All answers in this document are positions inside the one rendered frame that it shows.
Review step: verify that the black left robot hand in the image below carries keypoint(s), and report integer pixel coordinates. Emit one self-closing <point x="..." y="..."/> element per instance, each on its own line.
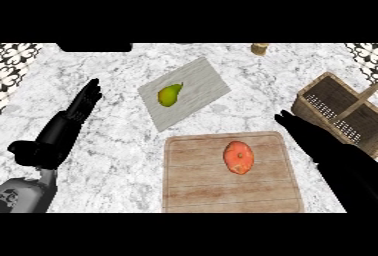
<point x="60" y="133"/>

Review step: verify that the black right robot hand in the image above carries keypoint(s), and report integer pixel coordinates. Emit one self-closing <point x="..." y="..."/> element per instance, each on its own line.
<point x="334" y="156"/>

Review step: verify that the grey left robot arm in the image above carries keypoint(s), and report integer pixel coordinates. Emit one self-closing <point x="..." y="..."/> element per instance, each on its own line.
<point x="24" y="195"/>

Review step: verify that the brown wooden basket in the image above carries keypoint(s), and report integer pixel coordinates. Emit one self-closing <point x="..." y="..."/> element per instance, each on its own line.
<point x="340" y="110"/>

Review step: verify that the brown wooden cutting board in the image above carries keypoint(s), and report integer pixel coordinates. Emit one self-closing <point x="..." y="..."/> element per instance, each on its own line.
<point x="231" y="180"/>

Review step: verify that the green pear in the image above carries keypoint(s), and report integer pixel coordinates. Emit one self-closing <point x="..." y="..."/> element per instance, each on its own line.
<point x="169" y="95"/>

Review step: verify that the small tan wooden cylinder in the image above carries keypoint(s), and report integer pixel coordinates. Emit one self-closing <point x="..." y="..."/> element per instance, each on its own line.
<point x="259" y="48"/>

